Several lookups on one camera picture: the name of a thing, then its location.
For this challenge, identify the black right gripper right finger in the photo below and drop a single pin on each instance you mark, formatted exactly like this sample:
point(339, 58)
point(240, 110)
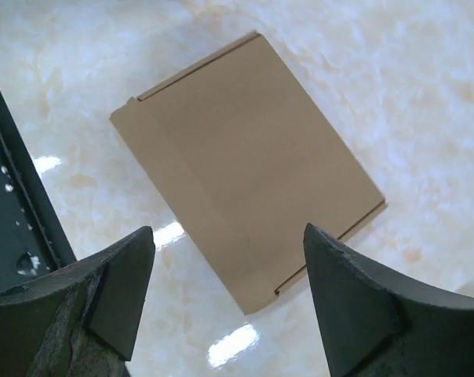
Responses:
point(375, 321)

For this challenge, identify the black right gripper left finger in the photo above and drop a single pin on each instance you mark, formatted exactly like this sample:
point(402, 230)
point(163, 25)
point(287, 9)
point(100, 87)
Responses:
point(81, 320)

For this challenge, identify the brown cardboard box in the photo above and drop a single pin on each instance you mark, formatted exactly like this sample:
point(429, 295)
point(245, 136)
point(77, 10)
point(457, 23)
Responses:
point(245, 160)

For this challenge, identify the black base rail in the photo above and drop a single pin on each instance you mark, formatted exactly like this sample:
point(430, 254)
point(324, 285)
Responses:
point(32, 240)

